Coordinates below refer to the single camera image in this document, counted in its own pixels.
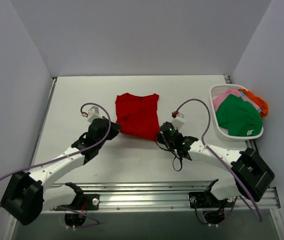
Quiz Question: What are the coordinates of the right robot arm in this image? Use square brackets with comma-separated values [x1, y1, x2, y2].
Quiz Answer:
[157, 122, 275, 207]

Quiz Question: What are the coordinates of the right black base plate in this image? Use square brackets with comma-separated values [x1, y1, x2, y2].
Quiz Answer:
[188, 191, 228, 209]

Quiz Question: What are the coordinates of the green t-shirt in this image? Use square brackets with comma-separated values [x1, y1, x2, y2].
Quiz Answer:
[215, 94, 263, 137]

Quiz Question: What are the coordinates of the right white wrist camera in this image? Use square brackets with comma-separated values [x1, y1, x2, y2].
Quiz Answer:
[171, 111, 186, 130]

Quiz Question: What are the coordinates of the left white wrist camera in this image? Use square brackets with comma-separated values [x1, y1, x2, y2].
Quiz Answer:
[81, 106, 101, 124]

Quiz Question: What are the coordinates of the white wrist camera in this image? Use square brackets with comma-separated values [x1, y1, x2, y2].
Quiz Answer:
[81, 106, 101, 124]
[171, 111, 186, 130]

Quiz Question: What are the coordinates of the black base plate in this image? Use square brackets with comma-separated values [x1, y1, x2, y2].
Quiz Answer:
[55, 193, 100, 212]
[188, 191, 228, 209]

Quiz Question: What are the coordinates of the pink t-shirt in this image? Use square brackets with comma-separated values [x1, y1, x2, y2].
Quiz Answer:
[212, 89, 242, 112]

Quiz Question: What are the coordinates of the red t-shirt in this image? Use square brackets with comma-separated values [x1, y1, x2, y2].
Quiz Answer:
[115, 93, 160, 142]

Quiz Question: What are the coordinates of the aluminium rail frame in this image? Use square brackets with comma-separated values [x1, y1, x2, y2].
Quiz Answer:
[16, 75, 280, 214]

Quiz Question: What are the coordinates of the orange t-shirt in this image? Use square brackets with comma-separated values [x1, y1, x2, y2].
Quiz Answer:
[239, 88, 269, 117]

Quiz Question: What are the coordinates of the light blue t-shirt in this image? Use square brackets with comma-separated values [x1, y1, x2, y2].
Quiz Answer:
[240, 91, 262, 112]

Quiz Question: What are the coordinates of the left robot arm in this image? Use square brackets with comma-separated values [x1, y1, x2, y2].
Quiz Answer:
[0, 117, 122, 226]

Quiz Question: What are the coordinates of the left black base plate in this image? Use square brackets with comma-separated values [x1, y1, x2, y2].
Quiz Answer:
[55, 193, 100, 212]

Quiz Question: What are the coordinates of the white laundry basket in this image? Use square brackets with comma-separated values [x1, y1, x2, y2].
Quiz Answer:
[209, 84, 268, 142]

